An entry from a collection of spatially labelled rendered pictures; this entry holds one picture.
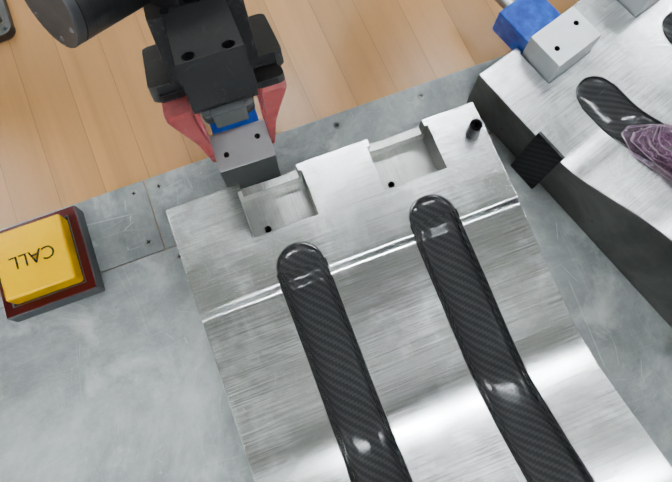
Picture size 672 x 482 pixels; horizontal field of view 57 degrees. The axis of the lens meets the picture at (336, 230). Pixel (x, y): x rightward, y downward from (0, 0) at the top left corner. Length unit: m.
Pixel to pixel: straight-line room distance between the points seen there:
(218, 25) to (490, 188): 0.24
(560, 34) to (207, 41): 0.31
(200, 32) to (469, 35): 0.33
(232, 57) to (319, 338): 0.21
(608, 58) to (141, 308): 0.47
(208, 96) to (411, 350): 0.23
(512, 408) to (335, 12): 0.42
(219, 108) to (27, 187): 0.29
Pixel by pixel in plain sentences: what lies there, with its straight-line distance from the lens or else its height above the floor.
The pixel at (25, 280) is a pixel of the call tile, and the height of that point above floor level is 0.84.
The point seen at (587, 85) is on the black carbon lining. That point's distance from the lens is 0.60.
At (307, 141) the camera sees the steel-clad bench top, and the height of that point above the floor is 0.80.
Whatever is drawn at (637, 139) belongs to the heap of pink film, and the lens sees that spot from 0.58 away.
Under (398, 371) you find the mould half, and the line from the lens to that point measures 0.47.
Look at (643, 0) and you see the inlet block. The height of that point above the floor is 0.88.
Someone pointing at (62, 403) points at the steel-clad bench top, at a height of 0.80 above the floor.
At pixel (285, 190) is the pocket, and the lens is 0.51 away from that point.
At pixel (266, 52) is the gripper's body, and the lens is 0.48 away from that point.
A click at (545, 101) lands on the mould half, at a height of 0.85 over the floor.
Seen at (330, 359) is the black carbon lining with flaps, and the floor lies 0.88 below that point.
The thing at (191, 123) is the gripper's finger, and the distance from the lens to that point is 0.50.
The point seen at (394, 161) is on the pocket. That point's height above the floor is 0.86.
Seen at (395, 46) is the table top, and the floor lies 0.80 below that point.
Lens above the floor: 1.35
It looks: 75 degrees down
